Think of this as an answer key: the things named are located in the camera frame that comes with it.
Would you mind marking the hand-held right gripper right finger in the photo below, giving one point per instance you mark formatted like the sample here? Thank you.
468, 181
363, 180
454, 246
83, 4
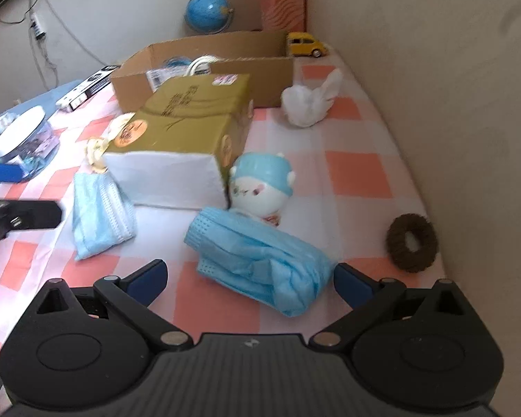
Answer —
351, 286

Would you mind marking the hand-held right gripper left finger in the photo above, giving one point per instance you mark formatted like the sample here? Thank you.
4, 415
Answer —
150, 280

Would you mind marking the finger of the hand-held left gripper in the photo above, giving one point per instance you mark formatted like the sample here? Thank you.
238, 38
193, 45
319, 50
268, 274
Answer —
34, 213

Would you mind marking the brown knitted scrunchie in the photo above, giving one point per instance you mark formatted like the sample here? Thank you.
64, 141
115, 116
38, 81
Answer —
397, 247

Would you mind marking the blue face mask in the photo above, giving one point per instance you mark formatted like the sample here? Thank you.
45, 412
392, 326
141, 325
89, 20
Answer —
260, 260
97, 217

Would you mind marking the cream fabric piece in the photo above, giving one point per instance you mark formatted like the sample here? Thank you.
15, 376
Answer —
97, 152

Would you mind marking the blue white plush toy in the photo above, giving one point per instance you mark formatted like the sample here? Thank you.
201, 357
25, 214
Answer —
260, 186

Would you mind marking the white cloth bundle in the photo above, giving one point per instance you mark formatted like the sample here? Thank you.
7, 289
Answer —
304, 104

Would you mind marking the blue flat box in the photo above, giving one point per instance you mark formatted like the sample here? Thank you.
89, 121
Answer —
0, 172

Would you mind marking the clear jar with white lid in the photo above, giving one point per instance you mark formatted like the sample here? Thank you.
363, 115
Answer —
30, 147

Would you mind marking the black white long box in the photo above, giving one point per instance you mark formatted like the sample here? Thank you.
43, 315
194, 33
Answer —
89, 87

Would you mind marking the gold cardboard box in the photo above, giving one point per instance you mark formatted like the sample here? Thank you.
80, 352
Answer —
186, 108

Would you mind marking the white power strip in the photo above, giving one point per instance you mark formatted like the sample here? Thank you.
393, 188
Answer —
37, 26

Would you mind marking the blue plastic item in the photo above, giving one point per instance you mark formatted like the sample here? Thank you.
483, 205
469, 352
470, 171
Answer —
178, 63

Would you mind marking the yellow toy car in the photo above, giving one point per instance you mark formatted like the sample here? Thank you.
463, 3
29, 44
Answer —
304, 43

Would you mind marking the blue globe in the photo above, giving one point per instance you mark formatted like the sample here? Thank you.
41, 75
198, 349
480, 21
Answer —
206, 11

